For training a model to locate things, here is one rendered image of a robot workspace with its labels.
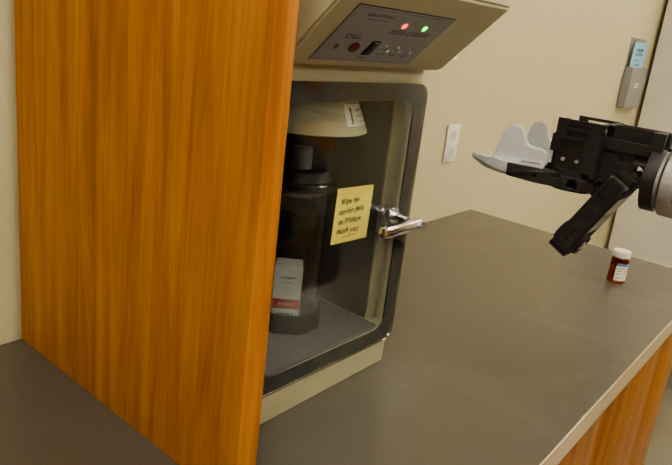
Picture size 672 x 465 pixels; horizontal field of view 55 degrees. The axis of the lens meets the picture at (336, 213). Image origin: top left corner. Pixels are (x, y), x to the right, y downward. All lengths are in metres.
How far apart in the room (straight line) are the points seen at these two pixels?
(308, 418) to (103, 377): 0.28
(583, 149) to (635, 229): 3.02
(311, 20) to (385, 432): 0.54
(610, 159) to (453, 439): 0.42
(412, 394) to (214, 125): 0.54
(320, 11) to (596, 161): 0.34
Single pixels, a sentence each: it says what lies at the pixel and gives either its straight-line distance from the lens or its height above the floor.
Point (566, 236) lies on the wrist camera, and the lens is 0.80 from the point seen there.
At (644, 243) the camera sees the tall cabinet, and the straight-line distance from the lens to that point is 3.79.
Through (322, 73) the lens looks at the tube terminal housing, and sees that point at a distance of 0.78.
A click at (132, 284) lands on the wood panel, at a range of 0.81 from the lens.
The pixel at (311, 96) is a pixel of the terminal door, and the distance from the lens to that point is 0.75.
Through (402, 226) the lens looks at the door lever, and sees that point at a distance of 0.88.
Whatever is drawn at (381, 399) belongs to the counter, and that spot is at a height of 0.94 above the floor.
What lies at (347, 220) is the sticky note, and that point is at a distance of 0.86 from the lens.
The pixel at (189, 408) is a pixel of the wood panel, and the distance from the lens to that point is 0.78.
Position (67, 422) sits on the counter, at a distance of 0.92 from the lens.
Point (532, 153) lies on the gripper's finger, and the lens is 0.80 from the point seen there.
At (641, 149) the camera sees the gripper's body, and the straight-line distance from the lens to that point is 0.77.
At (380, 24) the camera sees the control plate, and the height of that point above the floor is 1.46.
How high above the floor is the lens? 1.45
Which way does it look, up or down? 16 degrees down
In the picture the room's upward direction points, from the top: 7 degrees clockwise
